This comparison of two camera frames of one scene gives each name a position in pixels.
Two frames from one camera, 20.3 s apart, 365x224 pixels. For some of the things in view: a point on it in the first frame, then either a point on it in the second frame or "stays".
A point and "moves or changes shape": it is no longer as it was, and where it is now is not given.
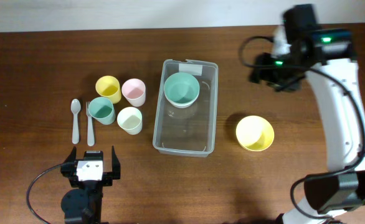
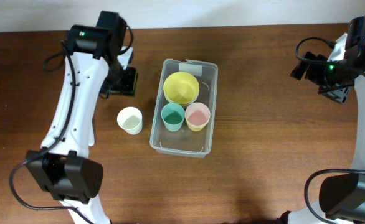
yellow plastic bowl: (254, 133) to (180, 88)
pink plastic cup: (134, 91) to (197, 114)
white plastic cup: (130, 120) stays
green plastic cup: (101, 109) to (173, 115)
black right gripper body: (283, 78) to (333, 82)
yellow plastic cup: (109, 87) moves or changes shape
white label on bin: (192, 68) stays
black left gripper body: (107, 179) to (123, 81)
